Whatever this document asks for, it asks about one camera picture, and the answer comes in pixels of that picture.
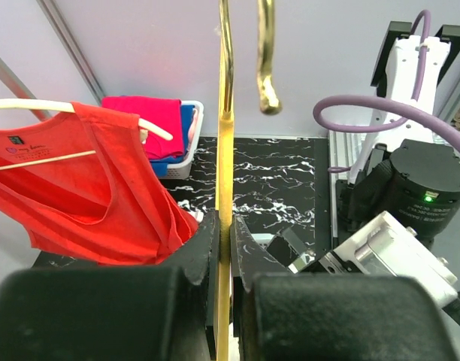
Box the yellow hanger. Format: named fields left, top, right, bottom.
left=216, top=0, right=283, bottom=360

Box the black marble mat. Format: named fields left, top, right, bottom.
left=33, top=137, right=331, bottom=267

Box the white wooden hanger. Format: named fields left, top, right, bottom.
left=0, top=99, right=173, bottom=171

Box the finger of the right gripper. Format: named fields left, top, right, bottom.
left=266, top=225, right=315, bottom=273

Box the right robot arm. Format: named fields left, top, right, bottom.
left=287, top=11, right=460, bottom=326

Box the clothes rack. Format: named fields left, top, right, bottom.
left=0, top=57, right=35, bottom=99

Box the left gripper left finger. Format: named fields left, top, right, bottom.
left=0, top=212, right=219, bottom=360

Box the magenta folded shirt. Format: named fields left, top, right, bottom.
left=101, top=96, right=184, bottom=160

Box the grey basket with clothes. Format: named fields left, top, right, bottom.
left=150, top=100, right=204, bottom=180

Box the blue folded shirt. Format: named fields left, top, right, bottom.
left=150, top=105, right=195, bottom=180

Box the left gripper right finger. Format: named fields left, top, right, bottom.
left=232, top=218, right=458, bottom=360

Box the red tank top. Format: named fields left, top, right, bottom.
left=0, top=103, right=198, bottom=265

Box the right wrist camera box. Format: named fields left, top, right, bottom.
left=288, top=210, right=460, bottom=305

